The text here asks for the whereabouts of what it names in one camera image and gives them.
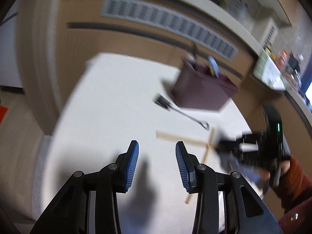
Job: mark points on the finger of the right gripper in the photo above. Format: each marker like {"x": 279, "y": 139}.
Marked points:
{"x": 227, "y": 145}
{"x": 228, "y": 161}

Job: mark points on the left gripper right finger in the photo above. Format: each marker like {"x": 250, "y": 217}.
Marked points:
{"x": 187, "y": 167}

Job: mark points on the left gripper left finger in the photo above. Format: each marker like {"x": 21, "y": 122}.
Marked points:
{"x": 126, "y": 168}

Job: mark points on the wooden chopstick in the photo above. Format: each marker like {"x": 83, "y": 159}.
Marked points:
{"x": 203, "y": 160}
{"x": 175, "y": 138}

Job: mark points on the small shovel spoon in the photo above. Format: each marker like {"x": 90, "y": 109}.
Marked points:
{"x": 164, "y": 103}

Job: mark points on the blue plastic spoon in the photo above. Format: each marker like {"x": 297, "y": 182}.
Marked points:
{"x": 213, "y": 66}

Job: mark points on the dark steel spoon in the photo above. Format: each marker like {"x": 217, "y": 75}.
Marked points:
{"x": 193, "y": 54}

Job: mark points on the red knitted sleeve forearm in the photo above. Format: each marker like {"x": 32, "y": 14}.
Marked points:
{"x": 294, "y": 191}

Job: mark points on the person right hand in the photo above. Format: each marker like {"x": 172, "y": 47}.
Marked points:
{"x": 264, "y": 172}

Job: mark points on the white tablecloth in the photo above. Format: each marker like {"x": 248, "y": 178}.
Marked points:
{"x": 113, "y": 104}

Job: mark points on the purple plastic utensil holder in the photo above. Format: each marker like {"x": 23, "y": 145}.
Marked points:
{"x": 195, "y": 89}

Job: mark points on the green checked towel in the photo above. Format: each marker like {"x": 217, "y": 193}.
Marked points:
{"x": 266, "y": 71}

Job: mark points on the orange snack bag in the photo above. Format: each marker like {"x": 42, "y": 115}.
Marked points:
{"x": 282, "y": 59}

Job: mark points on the grey ventilation grille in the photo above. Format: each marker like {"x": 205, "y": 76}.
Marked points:
{"x": 170, "y": 20}

